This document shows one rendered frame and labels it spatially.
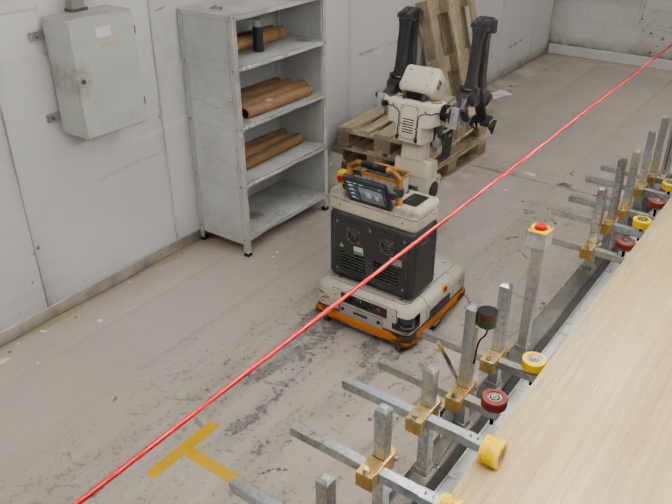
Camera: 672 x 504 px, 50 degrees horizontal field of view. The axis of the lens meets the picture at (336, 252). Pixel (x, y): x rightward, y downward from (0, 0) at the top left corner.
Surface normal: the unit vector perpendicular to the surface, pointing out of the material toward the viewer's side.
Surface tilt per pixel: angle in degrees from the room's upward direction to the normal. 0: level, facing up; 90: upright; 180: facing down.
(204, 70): 90
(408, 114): 82
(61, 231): 90
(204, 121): 90
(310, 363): 0
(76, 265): 90
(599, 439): 0
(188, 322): 0
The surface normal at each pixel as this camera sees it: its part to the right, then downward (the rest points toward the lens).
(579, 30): -0.59, 0.40
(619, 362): 0.00, -0.87
